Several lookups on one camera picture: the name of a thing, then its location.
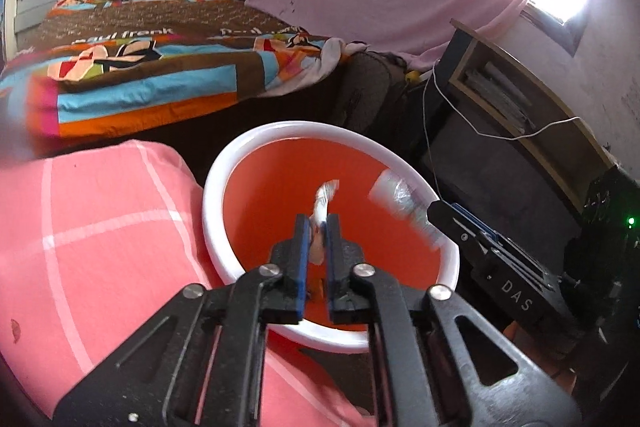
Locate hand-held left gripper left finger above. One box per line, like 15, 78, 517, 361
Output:
52, 214, 311, 427

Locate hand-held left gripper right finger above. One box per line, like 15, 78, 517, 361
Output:
324, 213, 583, 427

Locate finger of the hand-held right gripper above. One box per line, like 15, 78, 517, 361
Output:
427, 201, 488, 268
452, 203, 546, 280

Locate white wrapper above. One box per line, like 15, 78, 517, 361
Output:
369, 169, 448, 250

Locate torn white paper scrap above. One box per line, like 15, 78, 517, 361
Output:
307, 179, 341, 265

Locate orange bin with white rim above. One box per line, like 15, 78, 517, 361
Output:
202, 121, 461, 354

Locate wooden shelf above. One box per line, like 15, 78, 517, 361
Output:
447, 19, 618, 215

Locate stack of worn books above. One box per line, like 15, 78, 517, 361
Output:
462, 62, 537, 135

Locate dark brown cloth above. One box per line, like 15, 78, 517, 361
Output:
332, 52, 408, 132

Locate pink checked cloth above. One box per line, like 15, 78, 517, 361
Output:
0, 139, 376, 427

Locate colourful striped blanket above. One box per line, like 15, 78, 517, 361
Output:
0, 32, 366, 148

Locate brown printed bed sheet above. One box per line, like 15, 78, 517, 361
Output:
20, 0, 306, 50

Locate white nightstand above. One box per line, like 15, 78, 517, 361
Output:
14, 0, 73, 35

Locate white cable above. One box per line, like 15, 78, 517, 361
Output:
421, 57, 583, 202

